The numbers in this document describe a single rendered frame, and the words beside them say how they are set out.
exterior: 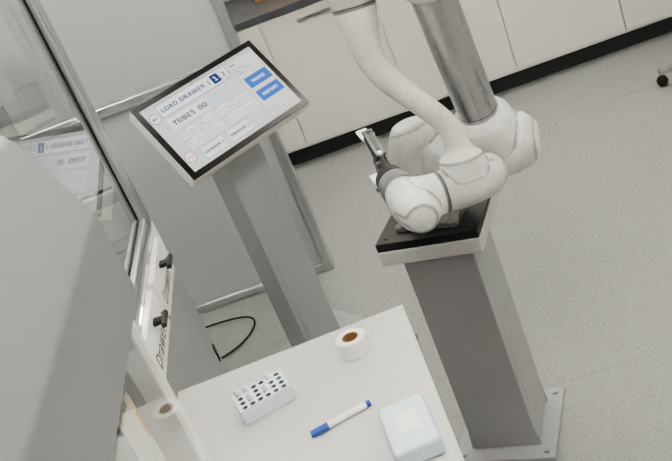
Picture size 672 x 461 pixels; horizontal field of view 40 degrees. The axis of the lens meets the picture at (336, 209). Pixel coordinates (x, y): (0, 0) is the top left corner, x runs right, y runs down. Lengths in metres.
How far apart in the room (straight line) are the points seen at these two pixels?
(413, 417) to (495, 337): 0.83
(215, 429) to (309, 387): 0.23
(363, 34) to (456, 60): 0.24
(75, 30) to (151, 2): 0.32
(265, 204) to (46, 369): 2.28
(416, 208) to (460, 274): 0.45
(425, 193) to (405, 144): 0.28
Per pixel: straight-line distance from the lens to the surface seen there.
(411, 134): 2.36
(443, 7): 2.08
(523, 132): 2.32
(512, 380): 2.68
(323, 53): 5.08
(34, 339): 0.98
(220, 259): 4.12
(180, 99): 3.04
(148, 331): 2.24
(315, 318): 3.40
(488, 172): 2.17
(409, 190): 2.12
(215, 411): 2.15
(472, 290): 2.51
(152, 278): 2.47
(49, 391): 0.94
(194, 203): 4.01
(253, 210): 3.16
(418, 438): 1.75
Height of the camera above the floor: 1.91
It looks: 24 degrees down
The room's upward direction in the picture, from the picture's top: 22 degrees counter-clockwise
